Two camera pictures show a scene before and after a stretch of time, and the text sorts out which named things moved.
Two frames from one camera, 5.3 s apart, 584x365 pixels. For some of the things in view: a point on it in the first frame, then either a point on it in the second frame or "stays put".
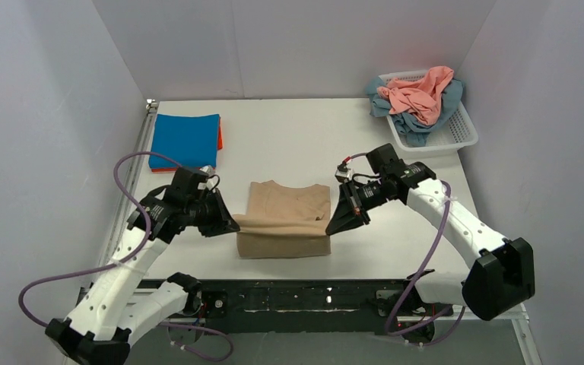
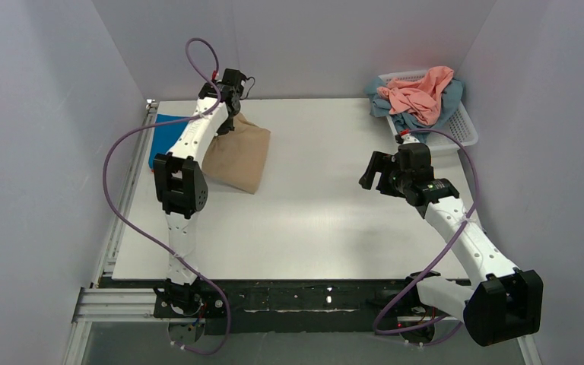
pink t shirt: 420,96 stays put
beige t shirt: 284,222 → 235,159
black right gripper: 353,202 → 382,172
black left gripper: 218,212 → 226,123
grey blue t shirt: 407,126 stays put
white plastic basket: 461,133 stays put
